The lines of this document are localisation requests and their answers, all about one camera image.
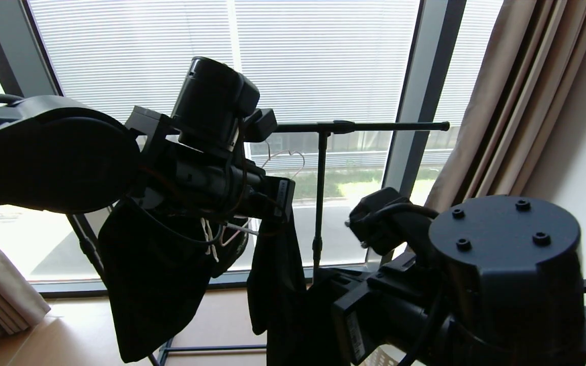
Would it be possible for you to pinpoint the white laundry basket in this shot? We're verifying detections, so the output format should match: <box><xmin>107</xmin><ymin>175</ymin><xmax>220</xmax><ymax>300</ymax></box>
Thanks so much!
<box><xmin>359</xmin><ymin>345</ymin><xmax>417</xmax><ymax>366</ymax></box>

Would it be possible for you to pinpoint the black garment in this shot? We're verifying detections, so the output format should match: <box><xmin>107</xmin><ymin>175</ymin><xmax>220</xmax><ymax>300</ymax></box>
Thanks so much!
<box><xmin>98</xmin><ymin>196</ymin><xmax>251</xmax><ymax>364</ymax></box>
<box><xmin>246</xmin><ymin>219</ymin><xmax>345</xmax><ymax>366</ymax></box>

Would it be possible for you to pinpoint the black clothes rack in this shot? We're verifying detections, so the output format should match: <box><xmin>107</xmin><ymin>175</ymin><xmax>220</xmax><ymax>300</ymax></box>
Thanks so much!
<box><xmin>67</xmin><ymin>120</ymin><xmax>451</xmax><ymax>366</ymax></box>

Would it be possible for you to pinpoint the window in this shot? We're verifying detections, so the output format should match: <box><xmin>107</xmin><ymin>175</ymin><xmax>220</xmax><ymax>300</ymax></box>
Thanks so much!
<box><xmin>0</xmin><ymin>0</ymin><xmax>505</xmax><ymax>296</ymax></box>

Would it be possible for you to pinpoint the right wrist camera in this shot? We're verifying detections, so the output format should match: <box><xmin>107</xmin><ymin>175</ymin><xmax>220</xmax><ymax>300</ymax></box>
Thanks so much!
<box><xmin>345</xmin><ymin>187</ymin><xmax>439</xmax><ymax>258</ymax></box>

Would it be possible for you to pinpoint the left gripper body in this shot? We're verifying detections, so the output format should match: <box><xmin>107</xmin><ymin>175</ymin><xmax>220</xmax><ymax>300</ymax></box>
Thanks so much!
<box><xmin>171</xmin><ymin>147</ymin><xmax>297</xmax><ymax>225</ymax></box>

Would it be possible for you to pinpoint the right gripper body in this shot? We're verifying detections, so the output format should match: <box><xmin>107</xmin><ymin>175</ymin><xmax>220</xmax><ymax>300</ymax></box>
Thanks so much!
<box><xmin>331</xmin><ymin>253</ymin><xmax>457</xmax><ymax>366</ymax></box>

